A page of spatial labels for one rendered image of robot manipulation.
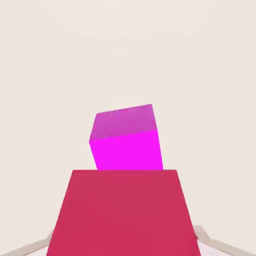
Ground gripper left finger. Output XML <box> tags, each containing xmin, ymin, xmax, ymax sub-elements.
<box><xmin>0</xmin><ymin>231</ymin><xmax>54</xmax><ymax>256</ymax></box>

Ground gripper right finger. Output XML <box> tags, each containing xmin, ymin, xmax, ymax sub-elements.
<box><xmin>193</xmin><ymin>224</ymin><xmax>256</xmax><ymax>256</ymax></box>

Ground small red cube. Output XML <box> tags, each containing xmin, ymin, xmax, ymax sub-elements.
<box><xmin>45</xmin><ymin>169</ymin><xmax>202</xmax><ymax>256</ymax></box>

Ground small magenta cube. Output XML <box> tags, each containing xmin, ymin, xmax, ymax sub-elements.
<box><xmin>88</xmin><ymin>103</ymin><xmax>164</xmax><ymax>171</ymax></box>

